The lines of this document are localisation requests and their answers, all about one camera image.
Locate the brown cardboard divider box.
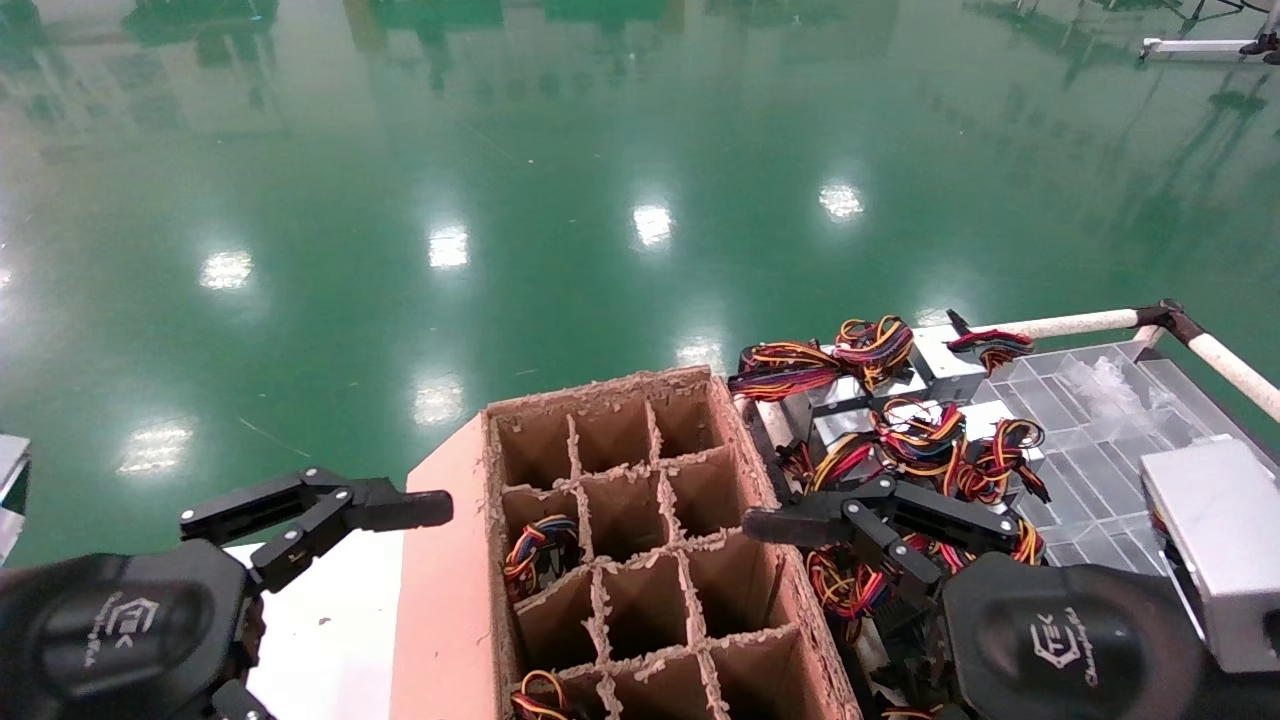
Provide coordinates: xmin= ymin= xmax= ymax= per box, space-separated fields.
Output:
xmin=390 ymin=365 xmax=863 ymax=720

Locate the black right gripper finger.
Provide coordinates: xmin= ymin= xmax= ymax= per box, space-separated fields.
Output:
xmin=895 ymin=660 xmax=961 ymax=720
xmin=742 ymin=473 xmax=1022 ymax=602

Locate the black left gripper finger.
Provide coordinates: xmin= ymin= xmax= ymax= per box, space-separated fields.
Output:
xmin=205 ymin=680 xmax=277 ymax=720
xmin=180 ymin=467 xmax=455 ymax=594

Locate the power supply with black-sleeved cables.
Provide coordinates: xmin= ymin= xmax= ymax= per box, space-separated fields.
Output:
xmin=862 ymin=598 xmax=946 ymax=701

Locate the white stand frame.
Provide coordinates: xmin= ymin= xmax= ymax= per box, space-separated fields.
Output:
xmin=1140 ymin=33 xmax=1280 ymax=65

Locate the clear plastic bag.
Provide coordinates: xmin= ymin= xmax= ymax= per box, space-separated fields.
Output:
xmin=1060 ymin=355 xmax=1153 ymax=419

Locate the silver power supply box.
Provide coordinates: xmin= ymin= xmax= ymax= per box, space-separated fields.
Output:
xmin=1140 ymin=437 xmax=1280 ymax=674

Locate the clear plastic compartment tray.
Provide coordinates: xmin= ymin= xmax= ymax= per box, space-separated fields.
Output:
xmin=975 ymin=340 xmax=1280 ymax=611

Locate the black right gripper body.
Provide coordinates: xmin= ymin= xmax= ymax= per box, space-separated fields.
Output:
xmin=940 ymin=553 xmax=1213 ymax=720

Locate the wire bundle bottom cell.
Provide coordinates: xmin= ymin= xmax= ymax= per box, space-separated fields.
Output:
xmin=510 ymin=669 xmax=576 ymax=720

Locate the power supply with red cables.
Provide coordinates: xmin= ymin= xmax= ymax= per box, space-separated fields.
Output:
xmin=912 ymin=322 xmax=1037 ymax=403

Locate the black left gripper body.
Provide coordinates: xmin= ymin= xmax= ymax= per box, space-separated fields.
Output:
xmin=0 ymin=538 xmax=264 ymax=720

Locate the power supply middle wire bundle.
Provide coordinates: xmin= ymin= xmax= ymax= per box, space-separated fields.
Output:
xmin=808 ymin=397 xmax=967 ymax=471

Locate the silver metal box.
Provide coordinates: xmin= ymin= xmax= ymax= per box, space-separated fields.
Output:
xmin=0 ymin=433 xmax=33 ymax=566

